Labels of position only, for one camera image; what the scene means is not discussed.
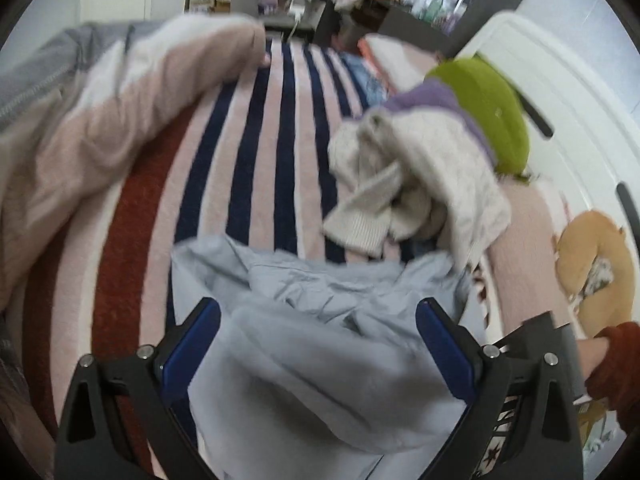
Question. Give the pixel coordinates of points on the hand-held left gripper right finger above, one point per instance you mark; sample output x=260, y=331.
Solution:
x=444, y=355

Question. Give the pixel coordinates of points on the white bed headboard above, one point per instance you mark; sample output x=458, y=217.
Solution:
x=575, y=125

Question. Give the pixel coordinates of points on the tan plush toy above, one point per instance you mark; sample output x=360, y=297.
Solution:
x=585, y=245

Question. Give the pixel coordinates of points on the blue patterned cloth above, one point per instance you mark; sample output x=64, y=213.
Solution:
x=367, y=80

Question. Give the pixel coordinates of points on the striped pink navy red blanket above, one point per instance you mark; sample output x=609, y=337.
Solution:
x=260, y=160

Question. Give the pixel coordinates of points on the cream and purple knit sweater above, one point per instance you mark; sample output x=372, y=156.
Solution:
x=450, y=160

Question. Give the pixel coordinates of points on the green cushion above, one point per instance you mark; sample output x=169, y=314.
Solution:
x=492, y=105

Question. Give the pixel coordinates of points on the pink printed bed sheet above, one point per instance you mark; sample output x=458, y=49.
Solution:
x=530, y=220

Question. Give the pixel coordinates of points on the pink folded cloth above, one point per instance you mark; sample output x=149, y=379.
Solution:
x=395, y=55

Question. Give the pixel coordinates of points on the pink white grey quilt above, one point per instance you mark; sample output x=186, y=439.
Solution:
x=100, y=135

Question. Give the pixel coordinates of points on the person's right forearm rust sleeve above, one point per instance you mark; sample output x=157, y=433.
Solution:
x=620, y=375

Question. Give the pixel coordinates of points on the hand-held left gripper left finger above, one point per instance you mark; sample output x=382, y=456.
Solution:
x=192, y=345

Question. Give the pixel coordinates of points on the light blue garment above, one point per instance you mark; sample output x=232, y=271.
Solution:
x=310, y=340

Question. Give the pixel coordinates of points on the person's right hand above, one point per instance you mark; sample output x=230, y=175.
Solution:
x=592, y=355

